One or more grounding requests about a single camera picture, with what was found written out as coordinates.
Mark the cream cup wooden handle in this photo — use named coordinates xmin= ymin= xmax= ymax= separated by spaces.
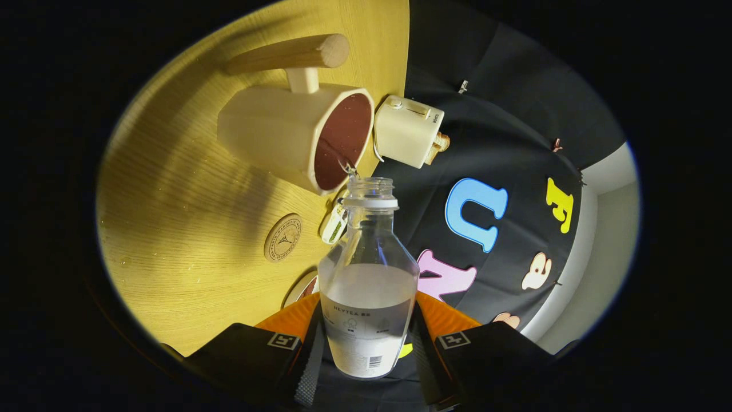
xmin=217 ymin=34 xmax=375 ymax=196

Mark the clear juice bottle white label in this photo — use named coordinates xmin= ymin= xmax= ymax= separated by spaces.
xmin=317 ymin=177 xmax=420 ymax=379

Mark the wooden table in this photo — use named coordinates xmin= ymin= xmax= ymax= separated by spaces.
xmin=96 ymin=0 xmax=410 ymax=356

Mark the cream toaster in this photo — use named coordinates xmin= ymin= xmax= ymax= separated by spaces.
xmin=373 ymin=95 xmax=445 ymax=169

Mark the white divided grain dish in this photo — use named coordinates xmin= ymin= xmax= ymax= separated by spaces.
xmin=320 ymin=197 xmax=348 ymax=245

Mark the round wooden coaster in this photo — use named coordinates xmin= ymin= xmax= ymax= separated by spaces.
xmin=264 ymin=214 xmax=302 ymax=263

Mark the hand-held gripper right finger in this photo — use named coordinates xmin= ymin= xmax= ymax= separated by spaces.
xmin=409 ymin=292 xmax=554 ymax=410

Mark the black backdrop cloth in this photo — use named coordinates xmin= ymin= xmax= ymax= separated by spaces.
xmin=317 ymin=0 xmax=627 ymax=412

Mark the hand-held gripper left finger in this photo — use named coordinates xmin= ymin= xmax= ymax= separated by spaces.
xmin=186 ymin=293 xmax=327 ymax=410

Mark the white round plate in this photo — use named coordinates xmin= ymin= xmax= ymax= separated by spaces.
xmin=283 ymin=269 xmax=320 ymax=310

